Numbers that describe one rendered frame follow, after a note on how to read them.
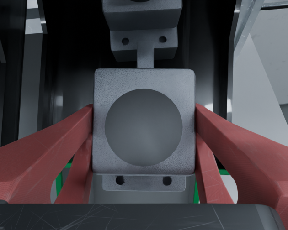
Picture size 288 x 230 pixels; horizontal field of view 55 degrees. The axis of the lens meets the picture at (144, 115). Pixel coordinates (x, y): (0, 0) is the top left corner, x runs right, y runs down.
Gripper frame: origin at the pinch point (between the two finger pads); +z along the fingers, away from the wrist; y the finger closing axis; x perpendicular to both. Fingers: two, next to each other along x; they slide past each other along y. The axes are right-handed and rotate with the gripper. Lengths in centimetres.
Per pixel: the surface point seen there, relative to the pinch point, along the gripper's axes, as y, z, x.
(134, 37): 0.6, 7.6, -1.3
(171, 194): -3.5, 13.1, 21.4
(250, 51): -26, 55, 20
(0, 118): 9.1, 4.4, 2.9
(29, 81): 12.4, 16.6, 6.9
